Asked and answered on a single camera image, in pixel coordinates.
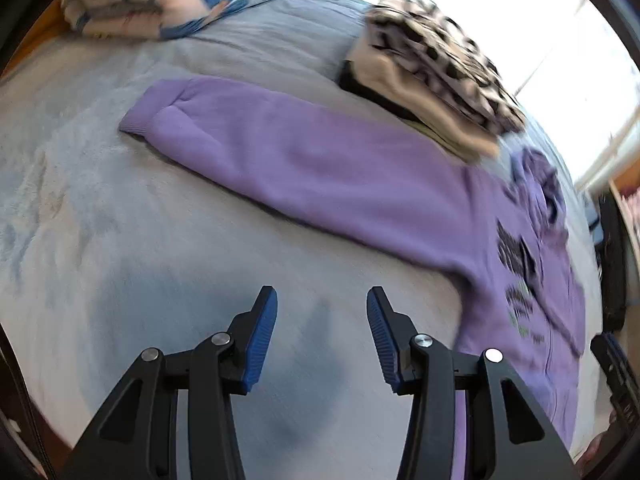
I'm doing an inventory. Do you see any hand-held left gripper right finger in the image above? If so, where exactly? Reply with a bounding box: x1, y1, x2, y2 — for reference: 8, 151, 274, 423
366, 286, 581, 480

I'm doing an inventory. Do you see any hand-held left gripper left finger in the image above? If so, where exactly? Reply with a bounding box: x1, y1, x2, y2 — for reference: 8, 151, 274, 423
60, 286, 278, 480

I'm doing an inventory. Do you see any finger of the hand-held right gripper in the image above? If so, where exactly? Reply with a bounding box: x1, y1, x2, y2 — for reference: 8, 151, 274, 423
590, 332, 638, 428

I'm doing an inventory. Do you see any purple sweatshirt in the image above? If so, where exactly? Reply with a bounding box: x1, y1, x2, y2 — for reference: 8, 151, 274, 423
118, 77, 587, 480

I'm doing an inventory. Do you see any black bag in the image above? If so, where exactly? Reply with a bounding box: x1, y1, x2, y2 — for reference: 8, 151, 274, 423
597, 192, 628, 333

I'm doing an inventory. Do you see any wooden shelf unit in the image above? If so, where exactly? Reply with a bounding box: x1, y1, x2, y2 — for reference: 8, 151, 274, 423
607, 170, 640, 311

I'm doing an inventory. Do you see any grey bed blanket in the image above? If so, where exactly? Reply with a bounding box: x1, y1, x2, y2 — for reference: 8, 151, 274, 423
0, 0, 608, 480

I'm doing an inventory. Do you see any black white patterned folded garment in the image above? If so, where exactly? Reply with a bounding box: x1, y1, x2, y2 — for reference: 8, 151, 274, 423
365, 0, 527, 136

